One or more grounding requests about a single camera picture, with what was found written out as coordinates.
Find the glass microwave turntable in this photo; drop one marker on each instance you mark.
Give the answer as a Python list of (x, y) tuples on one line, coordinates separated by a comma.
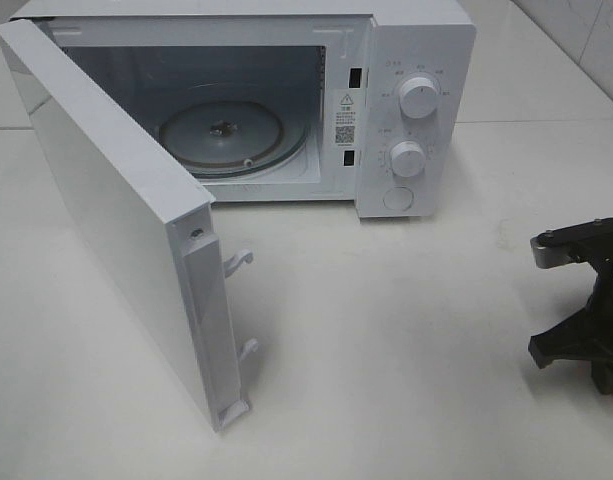
[(224, 139)]

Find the white microwave door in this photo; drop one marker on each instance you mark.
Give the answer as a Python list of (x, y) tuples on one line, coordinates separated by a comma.
[(143, 215)]

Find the round white door release button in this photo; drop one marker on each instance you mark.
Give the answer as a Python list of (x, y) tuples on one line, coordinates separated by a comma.
[(398, 199)]

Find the white upper microwave knob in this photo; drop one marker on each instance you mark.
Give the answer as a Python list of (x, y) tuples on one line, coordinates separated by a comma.
[(418, 96)]

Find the white microwave knob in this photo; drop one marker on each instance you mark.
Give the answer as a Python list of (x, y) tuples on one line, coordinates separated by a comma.
[(407, 159), (418, 96)]

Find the white lower microwave knob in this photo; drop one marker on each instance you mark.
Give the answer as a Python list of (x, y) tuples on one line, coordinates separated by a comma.
[(407, 159)]

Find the white microwave oven body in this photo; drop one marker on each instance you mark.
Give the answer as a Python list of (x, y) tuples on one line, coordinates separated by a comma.
[(337, 64)]

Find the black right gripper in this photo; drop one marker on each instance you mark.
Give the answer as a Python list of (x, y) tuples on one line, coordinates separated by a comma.
[(584, 336)]

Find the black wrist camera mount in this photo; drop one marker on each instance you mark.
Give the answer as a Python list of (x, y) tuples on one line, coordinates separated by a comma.
[(590, 242)]

